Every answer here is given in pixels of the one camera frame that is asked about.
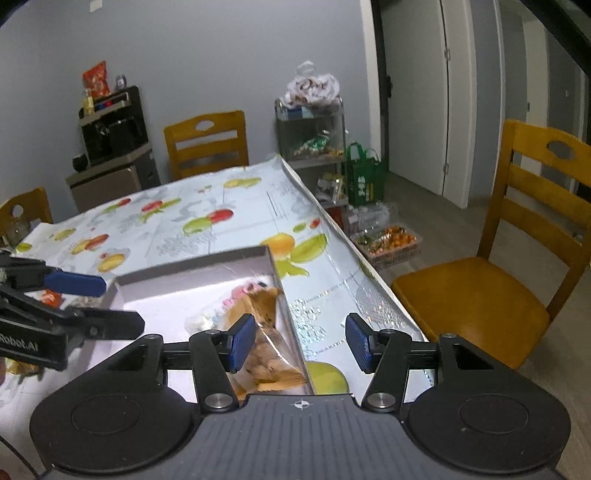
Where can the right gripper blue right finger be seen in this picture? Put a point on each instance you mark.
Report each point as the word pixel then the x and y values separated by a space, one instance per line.
pixel 384 354

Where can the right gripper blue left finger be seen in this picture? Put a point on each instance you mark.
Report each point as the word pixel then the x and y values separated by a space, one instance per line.
pixel 214 354

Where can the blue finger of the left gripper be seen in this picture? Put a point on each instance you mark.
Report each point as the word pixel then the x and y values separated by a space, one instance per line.
pixel 108 324
pixel 71 283

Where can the clear bag of nuts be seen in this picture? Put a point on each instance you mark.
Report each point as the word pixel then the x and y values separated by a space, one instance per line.
pixel 270 366

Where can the grey shallow cardboard box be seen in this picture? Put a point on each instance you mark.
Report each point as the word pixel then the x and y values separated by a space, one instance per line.
pixel 179 299

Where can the pink white small packet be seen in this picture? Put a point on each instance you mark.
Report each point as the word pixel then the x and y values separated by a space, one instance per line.
pixel 242 291

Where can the wooden chair left corner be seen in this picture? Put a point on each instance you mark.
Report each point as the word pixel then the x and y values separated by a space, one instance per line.
pixel 19 213

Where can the fruit pattern tablecloth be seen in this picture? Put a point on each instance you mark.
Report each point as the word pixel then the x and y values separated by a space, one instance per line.
pixel 323 277

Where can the crate of oranges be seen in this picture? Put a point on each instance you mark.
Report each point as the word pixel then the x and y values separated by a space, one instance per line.
pixel 384 247

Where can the black water dispenser cabinet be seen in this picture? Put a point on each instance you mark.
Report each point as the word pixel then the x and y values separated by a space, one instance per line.
pixel 118 158

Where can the green tote bag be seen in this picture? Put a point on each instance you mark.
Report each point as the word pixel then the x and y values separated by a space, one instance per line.
pixel 365 175

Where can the wooden chair right side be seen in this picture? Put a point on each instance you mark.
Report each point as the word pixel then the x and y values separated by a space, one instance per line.
pixel 532 265

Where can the wooden chair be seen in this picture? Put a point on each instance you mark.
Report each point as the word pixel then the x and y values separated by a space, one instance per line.
pixel 532 265
pixel 206 143

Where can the wooden chair far side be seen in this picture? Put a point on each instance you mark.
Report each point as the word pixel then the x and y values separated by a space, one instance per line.
pixel 206 143

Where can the red snack bag on cabinet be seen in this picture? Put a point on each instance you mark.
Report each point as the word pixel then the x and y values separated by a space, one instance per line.
pixel 95 79

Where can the grey metal storage cart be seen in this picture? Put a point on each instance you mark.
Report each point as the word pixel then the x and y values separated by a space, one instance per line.
pixel 312 139

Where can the white plastic shopping bag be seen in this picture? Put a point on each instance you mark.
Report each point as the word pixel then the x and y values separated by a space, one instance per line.
pixel 310 88

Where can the white door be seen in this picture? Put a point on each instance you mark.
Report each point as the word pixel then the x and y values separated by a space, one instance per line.
pixel 431 65

